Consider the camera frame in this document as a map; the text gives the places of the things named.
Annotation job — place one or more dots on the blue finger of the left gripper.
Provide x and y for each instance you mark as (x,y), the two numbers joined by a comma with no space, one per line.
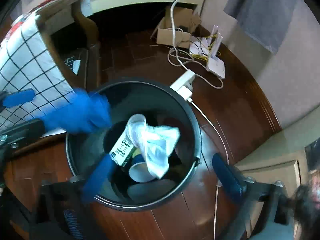
(17,98)
(23,134)

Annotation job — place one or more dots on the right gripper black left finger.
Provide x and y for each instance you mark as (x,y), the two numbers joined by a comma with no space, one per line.
(102,172)

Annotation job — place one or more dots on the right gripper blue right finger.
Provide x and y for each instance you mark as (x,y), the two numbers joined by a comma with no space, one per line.
(231,179)

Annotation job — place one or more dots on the green white milk carton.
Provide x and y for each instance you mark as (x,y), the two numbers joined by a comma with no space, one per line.
(123,149)

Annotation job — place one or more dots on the red paper cup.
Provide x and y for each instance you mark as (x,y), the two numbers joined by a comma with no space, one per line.
(139,173)

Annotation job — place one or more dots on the light blue face mask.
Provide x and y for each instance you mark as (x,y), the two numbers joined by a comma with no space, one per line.
(156,144)

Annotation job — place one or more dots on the black trash bin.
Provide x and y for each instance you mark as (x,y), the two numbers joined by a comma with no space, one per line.
(161,106)

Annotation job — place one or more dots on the person right hand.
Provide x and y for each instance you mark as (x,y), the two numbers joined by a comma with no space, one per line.
(305,207)

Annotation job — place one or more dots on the white checkered tablecloth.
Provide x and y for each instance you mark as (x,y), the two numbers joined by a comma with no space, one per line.
(26,63)

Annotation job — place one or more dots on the white power strip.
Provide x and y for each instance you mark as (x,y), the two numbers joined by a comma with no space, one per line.
(184,85)

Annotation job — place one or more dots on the white wifi router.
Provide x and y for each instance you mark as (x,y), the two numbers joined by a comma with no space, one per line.
(207,49)

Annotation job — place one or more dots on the cardboard box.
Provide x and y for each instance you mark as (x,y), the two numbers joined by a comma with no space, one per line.
(185,23)

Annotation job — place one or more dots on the grey curtain right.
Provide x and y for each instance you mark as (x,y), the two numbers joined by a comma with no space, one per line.
(265,21)

